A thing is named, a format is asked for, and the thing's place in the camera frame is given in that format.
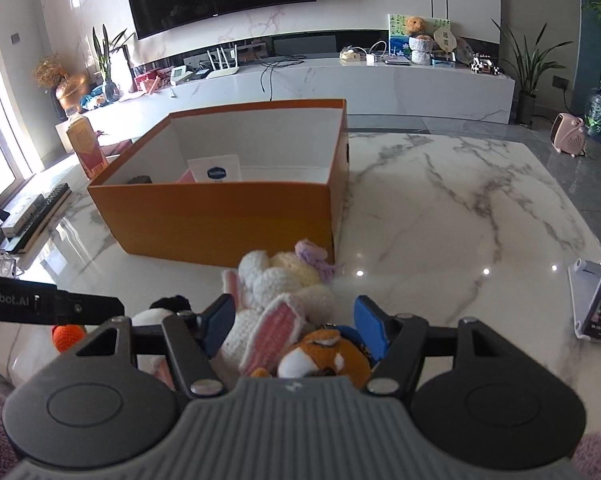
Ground fox sailor plush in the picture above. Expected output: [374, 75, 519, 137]
[250, 326, 375, 389]

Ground white round plush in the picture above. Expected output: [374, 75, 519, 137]
[132, 295, 191, 390]

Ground white crochet bunny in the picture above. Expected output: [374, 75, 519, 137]
[218, 240, 335, 378]

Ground white hand cream tube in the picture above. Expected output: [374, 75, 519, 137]
[188, 154, 242, 183]

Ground black small box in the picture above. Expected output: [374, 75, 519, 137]
[127, 176, 153, 184]

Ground pink card wallet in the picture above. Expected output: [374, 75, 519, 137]
[178, 170, 195, 183]

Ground orange crochet carrot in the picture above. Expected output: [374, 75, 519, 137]
[51, 324, 87, 353]

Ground black keyboard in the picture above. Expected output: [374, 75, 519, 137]
[4, 183, 72, 255]

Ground orange storage box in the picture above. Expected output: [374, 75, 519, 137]
[88, 99, 349, 268]

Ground orange red carton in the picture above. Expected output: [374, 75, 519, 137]
[66, 114, 108, 180]

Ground white tv cabinet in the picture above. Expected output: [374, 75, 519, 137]
[84, 58, 515, 144]

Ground golden round vase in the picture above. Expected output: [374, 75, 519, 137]
[55, 74, 90, 117]

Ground phone on stand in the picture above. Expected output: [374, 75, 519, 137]
[567, 259, 601, 343]

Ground white wifi router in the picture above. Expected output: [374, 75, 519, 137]
[206, 44, 240, 79]

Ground pink space heater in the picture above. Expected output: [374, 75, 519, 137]
[550, 113, 586, 157]

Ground green potted plant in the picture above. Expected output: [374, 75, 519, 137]
[493, 21, 572, 127]

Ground brown teddy bear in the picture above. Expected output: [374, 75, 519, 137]
[405, 15, 427, 37]

